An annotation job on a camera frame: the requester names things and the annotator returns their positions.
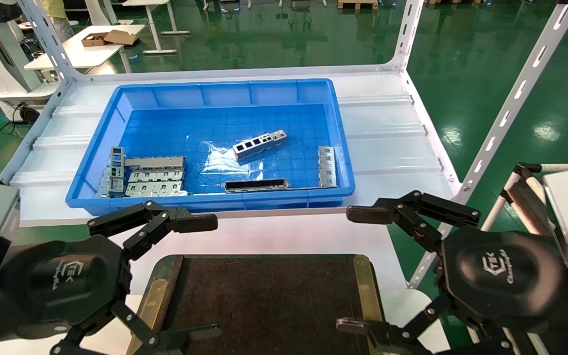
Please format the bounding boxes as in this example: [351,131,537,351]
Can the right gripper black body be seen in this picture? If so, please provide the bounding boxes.
[437,228,568,333]

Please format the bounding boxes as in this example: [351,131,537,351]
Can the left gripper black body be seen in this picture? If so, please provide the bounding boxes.
[0,235,133,340]

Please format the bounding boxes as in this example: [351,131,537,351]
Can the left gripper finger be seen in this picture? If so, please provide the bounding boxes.
[62,301,223,355]
[87,200,218,262]

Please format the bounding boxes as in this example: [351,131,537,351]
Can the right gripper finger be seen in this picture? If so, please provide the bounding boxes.
[336,293,511,355]
[346,191,482,252]

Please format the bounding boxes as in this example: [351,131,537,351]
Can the grey perforated metal bar part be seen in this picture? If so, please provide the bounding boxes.
[233,130,287,161]

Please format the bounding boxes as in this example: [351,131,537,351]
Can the dark long metal part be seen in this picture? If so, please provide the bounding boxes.
[222,178,289,193]

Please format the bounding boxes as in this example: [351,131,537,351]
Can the flat grey punched metal plate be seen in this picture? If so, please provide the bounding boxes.
[126,169,186,183]
[125,180,189,197]

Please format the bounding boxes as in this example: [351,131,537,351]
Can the clear plastic film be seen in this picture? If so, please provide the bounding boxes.
[200,141,265,182]

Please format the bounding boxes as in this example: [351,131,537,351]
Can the black tray with brass strips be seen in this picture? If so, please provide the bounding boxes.
[126,254,388,355]

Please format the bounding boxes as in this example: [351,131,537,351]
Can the black and white folding stand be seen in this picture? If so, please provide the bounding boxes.
[481,162,568,237]

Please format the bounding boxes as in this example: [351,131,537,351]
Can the blue plastic bin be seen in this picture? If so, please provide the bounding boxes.
[65,78,356,216]

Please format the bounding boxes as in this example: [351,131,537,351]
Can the white metal shelf rack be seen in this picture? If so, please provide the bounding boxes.
[0,0,568,291]

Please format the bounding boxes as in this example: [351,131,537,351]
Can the white desk with metal legs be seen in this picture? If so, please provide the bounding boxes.
[121,0,191,55]

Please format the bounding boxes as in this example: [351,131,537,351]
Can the white work table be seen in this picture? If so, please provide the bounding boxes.
[23,25,146,74]

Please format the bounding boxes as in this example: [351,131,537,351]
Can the open cardboard box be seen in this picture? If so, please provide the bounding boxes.
[81,30,139,47]

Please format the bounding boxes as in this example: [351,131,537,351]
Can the person in yellow jacket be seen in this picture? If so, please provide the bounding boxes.
[41,0,75,42]

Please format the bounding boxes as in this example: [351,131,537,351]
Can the grey slotted metal bracket part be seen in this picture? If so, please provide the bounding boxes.
[318,146,338,188]

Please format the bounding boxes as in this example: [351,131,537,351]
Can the small grey metal bracket part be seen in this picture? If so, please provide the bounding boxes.
[95,170,112,199]

